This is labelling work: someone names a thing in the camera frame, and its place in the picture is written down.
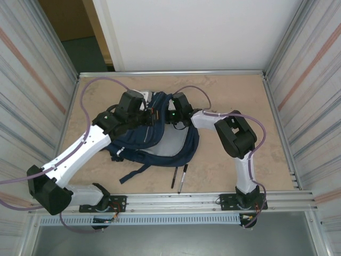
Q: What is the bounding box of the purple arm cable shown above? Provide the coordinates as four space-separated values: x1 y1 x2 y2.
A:
0 77 144 234
173 85 269 229

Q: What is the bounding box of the black and white marker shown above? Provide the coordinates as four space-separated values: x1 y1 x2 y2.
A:
177 164 189 195

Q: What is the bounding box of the brown wooden door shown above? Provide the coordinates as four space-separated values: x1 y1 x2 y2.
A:
38 0 95 42

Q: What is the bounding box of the long aluminium mounting rail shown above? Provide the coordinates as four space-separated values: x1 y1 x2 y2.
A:
30 189 319 214

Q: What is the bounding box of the navy blue backpack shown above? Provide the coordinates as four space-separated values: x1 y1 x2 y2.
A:
108 90 200 185

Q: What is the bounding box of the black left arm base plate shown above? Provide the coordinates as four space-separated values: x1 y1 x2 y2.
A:
79 195 127 213

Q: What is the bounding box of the aluminium side rail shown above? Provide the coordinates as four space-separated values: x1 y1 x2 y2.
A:
262 74 303 190
47 74 81 194

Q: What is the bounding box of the aluminium table edge rail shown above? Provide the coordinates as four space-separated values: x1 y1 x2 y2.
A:
77 69 267 78

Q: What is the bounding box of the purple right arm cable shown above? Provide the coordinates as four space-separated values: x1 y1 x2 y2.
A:
173 85 269 229

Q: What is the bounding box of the grey slotted cable tray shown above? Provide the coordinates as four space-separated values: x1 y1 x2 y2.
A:
38 214 242 226

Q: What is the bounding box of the white door frame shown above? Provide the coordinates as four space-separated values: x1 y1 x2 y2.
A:
92 0 125 72

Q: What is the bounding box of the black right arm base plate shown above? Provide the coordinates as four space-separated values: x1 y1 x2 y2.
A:
218 193 267 211

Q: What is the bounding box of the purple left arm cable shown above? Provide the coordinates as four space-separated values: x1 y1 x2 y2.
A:
0 77 144 234

